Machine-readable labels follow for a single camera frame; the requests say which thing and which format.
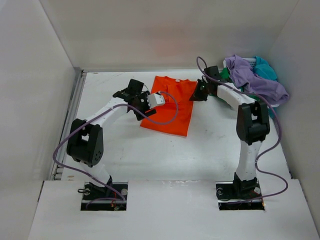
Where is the orange t shirt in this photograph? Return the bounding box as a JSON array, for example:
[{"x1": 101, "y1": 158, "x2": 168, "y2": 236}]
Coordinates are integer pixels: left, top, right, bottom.
[{"x1": 140, "y1": 76, "x2": 197, "y2": 137}]

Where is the lavender t shirt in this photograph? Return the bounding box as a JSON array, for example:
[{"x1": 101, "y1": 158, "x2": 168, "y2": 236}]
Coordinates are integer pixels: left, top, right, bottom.
[{"x1": 225, "y1": 55, "x2": 290, "y2": 105}]

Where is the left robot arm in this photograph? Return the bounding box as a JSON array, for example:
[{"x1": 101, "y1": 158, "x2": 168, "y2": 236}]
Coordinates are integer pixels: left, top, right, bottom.
[{"x1": 66, "y1": 79, "x2": 157, "y2": 200}]

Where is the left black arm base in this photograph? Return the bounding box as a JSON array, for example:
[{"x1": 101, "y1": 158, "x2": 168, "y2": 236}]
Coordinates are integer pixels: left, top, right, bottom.
[{"x1": 77, "y1": 182, "x2": 129, "y2": 212}]

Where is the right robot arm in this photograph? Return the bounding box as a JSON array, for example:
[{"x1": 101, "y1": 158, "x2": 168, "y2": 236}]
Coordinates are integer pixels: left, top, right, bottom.
[{"x1": 189, "y1": 66, "x2": 270, "y2": 198}]

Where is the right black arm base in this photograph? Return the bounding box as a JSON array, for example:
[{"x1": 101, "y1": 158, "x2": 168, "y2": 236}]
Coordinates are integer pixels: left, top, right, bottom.
[{"x1": 216, "y1": 182, "x2": 265, "y2": 211}]

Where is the green t shirt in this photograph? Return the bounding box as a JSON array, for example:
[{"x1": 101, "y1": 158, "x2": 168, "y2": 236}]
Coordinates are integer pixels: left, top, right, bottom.
[{"x1": 204, "y1": 65, "x2": 245, "y2": 97}]

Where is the white laundry basket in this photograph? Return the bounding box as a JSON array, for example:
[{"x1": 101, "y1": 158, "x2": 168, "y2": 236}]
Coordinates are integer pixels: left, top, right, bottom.
[{"x1": 223, "y1": 58, "x2": 279, "y2": 108}]

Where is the teal t shirt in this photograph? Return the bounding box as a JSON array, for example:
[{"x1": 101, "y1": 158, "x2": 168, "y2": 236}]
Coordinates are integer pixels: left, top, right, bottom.
[{"x1": 253, "y1": 56, "x2": 278, "y2": 81}]

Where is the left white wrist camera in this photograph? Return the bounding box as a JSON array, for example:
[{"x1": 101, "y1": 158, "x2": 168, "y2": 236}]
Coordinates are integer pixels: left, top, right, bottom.
[{"x1": 146, "y1": 93, "x2": 166, "y2": 109}]

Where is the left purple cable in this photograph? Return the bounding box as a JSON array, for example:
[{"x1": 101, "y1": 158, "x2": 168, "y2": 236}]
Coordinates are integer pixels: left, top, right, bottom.
[{"x1": 52, "y1": 91, "x2": 179, "y2": 210}]

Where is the purple cable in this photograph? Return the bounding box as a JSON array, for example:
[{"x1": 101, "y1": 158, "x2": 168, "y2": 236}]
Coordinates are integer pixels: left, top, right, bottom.
[
  {"x1": 196, "y1": 56, "x2": 289, "y2": 204},
  {"x1": 52, "y1": 91, "x2": 179, "y2": 210}
]

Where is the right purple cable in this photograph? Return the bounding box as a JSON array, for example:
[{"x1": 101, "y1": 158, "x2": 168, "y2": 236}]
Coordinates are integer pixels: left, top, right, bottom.
[{"x1": 196, "y1": 56, "x2": 289, "y2": 204}]

